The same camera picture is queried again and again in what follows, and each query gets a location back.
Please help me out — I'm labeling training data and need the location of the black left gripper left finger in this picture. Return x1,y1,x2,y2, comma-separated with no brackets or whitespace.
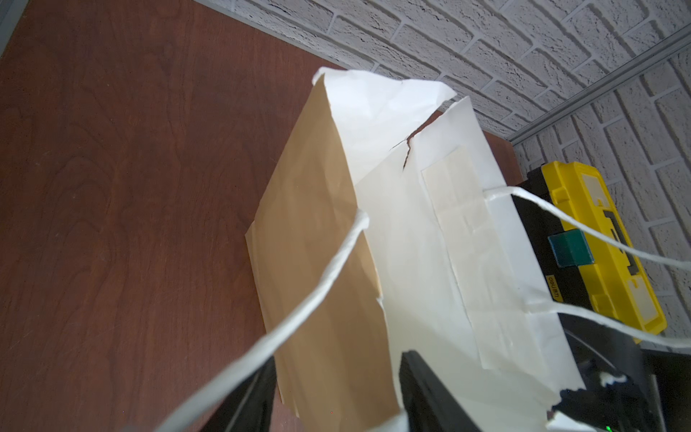
201,357,277,432

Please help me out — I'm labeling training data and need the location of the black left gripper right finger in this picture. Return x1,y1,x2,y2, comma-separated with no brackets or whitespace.
399,350,480,432

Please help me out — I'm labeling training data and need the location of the brown paper bag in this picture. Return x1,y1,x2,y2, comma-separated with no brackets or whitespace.
161,68,690,431

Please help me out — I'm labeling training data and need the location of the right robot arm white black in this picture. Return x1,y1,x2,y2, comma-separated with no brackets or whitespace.
552,314,690,431

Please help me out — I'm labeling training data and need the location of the yellow black toolbox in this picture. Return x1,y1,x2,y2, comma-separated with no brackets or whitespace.
514,161,668,335

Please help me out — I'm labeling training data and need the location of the aluminium corner post right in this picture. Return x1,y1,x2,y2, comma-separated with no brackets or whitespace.
507,24,691,144

